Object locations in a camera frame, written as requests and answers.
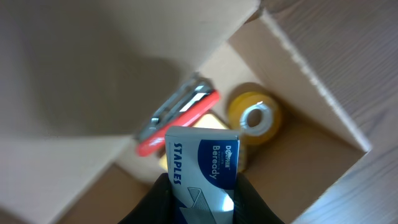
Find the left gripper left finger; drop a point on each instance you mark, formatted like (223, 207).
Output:
(155, 207)

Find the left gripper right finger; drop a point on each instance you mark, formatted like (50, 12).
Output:
(249, 207)

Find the small blue white box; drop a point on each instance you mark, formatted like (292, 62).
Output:
(202, 167)

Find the yellow tape roll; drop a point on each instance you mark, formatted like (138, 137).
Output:
(257, 117)

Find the yellow sticky note pad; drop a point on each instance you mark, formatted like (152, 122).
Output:
(211, 121)

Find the red black stapler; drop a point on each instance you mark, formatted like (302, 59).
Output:
(191, 101)

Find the brown cardboard box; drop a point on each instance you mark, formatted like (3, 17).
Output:
(80, 79)

